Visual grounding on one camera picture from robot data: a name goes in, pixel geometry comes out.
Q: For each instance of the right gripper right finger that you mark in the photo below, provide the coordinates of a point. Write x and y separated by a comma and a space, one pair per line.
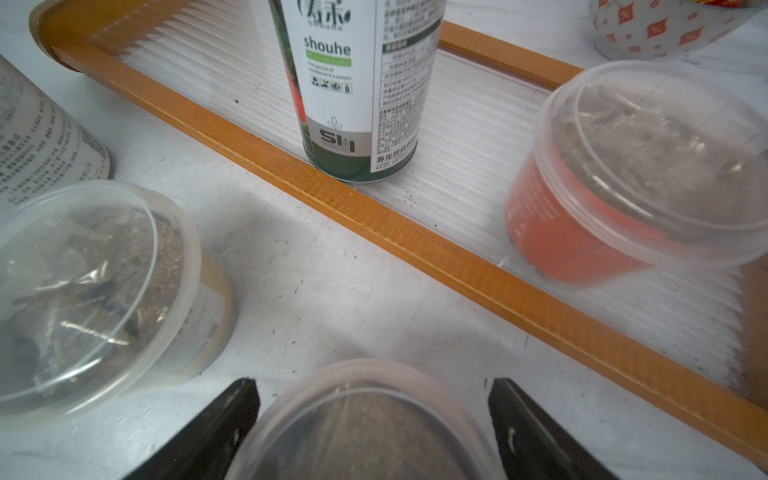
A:
531, 444

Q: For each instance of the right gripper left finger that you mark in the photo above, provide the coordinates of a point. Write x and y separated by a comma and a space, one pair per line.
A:
206, 446

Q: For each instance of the red seed cup top shelf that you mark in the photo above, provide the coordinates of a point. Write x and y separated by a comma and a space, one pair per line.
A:
366, 419

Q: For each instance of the red seed cup shelf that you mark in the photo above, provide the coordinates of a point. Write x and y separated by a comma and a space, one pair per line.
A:
635, 165
366, 419

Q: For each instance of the yellow seed cup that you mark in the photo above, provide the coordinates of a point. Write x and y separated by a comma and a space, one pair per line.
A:
105, 290

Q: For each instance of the tall white-lid seed jar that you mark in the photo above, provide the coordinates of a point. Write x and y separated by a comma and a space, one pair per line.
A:
43, 148

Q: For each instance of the wooden three-tier shelf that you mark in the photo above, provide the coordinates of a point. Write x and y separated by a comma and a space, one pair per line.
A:
62, 29

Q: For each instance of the red seed cup bottom shelf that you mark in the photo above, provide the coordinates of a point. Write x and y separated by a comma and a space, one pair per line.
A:
635, 165

